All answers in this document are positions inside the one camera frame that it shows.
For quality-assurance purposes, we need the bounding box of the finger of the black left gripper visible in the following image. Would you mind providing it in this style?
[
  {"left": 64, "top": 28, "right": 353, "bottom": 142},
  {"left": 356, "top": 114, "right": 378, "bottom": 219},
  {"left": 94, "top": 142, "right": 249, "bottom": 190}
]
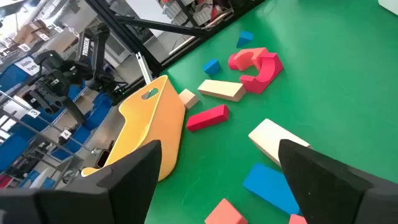
[
  {"left": 30, "top": 93, "right": 65, "bottom": 115},
  {"left": 63, "top": 99, "right": 87, "bottom": 125}
]

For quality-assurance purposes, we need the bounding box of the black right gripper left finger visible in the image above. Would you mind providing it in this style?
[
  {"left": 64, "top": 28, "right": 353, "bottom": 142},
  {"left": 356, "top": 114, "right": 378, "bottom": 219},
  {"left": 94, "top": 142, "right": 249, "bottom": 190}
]
[{"left": 34, "top": 139, "right": 162, "bottom": 224}]

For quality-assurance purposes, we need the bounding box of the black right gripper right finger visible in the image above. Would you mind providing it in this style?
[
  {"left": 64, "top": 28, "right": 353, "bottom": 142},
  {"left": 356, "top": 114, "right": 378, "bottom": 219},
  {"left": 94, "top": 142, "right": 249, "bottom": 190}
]
[{"left": 278, "top": 139, "right": 398, "bottom": 224}]

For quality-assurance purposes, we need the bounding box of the large blue foam block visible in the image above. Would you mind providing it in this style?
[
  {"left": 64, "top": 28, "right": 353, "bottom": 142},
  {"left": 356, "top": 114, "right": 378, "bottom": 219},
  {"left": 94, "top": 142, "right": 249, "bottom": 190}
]
[{"left": 242, "top": 163, "right": 302, "bottom": 216}]

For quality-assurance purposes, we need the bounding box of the large natural wooden block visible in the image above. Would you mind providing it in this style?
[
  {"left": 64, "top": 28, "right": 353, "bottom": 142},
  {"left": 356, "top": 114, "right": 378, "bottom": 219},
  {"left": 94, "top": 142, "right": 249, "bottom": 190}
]
[{"left": 248, "top": 118, "right": 312, "bottom": 167}]

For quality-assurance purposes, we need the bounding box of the small blue foam block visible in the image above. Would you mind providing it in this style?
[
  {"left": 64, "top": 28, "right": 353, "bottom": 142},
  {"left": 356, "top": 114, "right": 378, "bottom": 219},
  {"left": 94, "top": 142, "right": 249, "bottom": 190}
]
[{"left": 202, "top": 58, "right": 221, "bottom": 75}]

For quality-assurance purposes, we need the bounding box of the salmon arch foam block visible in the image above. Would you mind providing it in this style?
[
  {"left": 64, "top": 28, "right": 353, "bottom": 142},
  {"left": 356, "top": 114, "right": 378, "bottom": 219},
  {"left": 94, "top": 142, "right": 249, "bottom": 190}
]
[{"left": 231, "top": 47, "right": 270, "bottom": 72}]

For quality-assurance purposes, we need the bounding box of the small red foam block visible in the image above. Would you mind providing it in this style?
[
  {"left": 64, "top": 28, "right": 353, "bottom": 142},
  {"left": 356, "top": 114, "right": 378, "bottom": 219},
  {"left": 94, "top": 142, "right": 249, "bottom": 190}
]
[{"left": 228, "top": 53, "right": 239, "bottom": 70}]

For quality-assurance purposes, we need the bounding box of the blue triangular foam block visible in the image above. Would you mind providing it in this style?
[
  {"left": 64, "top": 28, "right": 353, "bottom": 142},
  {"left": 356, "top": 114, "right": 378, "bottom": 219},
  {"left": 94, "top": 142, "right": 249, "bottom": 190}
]
[{"left": 236, "top": 30, "right": 254, "bottom": 49}]

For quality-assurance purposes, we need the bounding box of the blue storage bin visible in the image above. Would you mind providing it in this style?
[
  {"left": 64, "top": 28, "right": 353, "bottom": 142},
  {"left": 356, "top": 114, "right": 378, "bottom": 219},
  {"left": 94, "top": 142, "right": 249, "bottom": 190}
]
[
  {"left": 0, "top": 133, "right": 30, "bottom": 172},
  {"left": 85, "top": 91, "right": 114, "bottom": 130},
  {"left": 0, "top": 63, "right": 32, "bottom": 94}
]

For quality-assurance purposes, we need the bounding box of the metal shelf rack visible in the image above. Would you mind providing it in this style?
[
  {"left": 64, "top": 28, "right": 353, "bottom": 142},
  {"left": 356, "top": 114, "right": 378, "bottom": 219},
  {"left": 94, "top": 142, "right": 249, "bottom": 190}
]
[{"left": 0, "top": 90, "right": 85, "bottom": 189}]

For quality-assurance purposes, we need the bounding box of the white paper sign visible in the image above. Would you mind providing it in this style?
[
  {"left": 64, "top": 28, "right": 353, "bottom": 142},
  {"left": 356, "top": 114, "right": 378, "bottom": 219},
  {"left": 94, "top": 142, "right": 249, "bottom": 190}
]
[{"left": 14, "top": 56, "right": 40, "bottom": 76}]

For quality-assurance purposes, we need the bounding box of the cardboard box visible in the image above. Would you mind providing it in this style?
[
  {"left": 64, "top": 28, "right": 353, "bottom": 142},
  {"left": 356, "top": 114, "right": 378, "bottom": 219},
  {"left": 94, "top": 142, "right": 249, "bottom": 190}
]
[{"left": 14, "top": 19, "right": 50, "bottom": 44}]

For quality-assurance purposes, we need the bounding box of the yellow plastic bin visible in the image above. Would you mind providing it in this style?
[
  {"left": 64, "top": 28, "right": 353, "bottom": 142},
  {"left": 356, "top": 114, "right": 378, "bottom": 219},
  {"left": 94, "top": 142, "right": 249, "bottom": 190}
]
[{"left": 81, "top": 74, "right": 187, "bottom": 182}]

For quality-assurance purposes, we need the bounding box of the silver aluminium strut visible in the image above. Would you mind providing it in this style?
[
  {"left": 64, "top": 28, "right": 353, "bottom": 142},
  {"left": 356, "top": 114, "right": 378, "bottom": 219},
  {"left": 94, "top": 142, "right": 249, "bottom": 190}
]
[{"left": 136, "top": 52, "right": 154, "bottom": 84}]

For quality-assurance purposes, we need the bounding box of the long red foam block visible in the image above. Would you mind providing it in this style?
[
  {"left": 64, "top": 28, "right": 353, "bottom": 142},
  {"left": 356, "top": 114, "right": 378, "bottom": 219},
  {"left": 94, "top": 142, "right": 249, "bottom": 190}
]
[{"left": 185, "top": 104, "right": 230, "bottom": 133}]

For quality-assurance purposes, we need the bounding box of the small natural wooden cube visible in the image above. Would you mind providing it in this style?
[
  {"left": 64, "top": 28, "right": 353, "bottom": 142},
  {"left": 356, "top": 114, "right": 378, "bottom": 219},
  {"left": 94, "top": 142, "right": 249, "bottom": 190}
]
[{"left": 178, "top": 88, "right": 200, "bottom": 110}]

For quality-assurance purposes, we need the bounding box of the long natural wooden block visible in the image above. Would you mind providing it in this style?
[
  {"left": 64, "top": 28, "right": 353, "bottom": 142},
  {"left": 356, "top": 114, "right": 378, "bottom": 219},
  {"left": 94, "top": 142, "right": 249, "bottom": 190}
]
[{"left": 197, "top": 79, "right": 247, "bottom": 103}]

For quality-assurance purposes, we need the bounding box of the red arch foam block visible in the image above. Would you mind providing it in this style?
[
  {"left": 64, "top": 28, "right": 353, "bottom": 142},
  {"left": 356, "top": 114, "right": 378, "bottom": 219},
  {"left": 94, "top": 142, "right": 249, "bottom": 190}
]
[{"left": 239, "top": 52, "right": 284, "bottom": 95}]

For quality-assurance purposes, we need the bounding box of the white plastic bin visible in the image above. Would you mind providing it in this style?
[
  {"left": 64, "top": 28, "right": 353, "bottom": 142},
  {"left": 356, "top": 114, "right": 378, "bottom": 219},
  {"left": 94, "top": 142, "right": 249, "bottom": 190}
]
[{"left": 377, "top": 0, "right": 398, "bottom": 16}]

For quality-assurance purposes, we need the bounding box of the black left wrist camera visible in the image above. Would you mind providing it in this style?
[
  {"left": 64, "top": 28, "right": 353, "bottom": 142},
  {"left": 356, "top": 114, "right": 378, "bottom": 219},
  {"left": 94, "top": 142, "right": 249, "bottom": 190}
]
[{"left": 33, "top": 51, "right": 65, "bottom": 72}]

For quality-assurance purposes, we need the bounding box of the black table frame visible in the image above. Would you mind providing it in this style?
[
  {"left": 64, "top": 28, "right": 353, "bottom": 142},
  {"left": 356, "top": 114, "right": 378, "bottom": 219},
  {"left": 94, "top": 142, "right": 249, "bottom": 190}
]
[{"left": 85, "top": 0, "right": 267, "bottom": 77}]

